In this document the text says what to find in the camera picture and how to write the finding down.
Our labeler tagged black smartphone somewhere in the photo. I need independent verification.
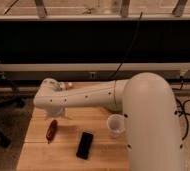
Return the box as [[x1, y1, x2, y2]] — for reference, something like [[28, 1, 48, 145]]
[[76, 132, 93, 160]]

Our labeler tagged white baseboard heater rail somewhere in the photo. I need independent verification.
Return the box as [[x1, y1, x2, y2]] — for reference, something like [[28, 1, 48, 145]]
[[0, 63, 190, 81]]

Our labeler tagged black hanging cable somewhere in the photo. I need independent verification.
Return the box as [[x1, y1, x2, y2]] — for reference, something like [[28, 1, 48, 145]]
[[107, 11, 144, 82]]

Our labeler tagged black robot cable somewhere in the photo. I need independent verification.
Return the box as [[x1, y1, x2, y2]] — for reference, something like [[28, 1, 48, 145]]
[[175, 97, 190, 141]]

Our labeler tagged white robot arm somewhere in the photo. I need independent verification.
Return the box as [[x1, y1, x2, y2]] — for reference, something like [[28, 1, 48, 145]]
[[34, 72, 185, 171]]

